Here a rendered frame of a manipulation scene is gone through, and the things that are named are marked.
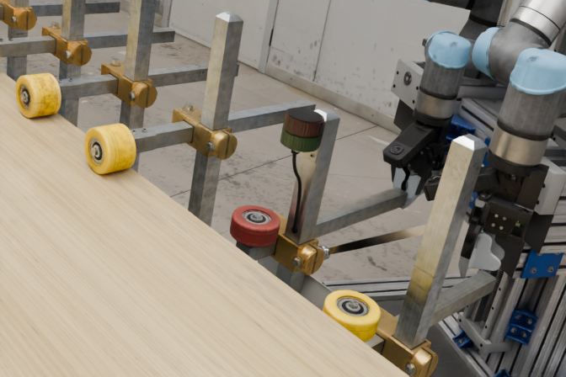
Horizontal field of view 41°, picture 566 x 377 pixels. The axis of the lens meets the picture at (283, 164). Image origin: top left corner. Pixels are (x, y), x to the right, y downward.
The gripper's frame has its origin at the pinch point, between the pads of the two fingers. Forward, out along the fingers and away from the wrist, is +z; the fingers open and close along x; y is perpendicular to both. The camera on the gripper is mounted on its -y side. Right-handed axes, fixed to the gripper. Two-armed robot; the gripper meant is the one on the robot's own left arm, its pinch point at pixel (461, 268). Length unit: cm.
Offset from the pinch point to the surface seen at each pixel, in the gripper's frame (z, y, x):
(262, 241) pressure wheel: 3.6, -30.0, -8.4
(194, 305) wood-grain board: 2.0, -29.0, -31.8
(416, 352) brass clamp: 9.3, -1.5, -12.0
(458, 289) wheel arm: 10.2, 0.1, 10.7
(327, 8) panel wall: 40, -134, 302
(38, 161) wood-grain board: 2, -71, -14
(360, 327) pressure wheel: 2.1, -8.6, -21.8
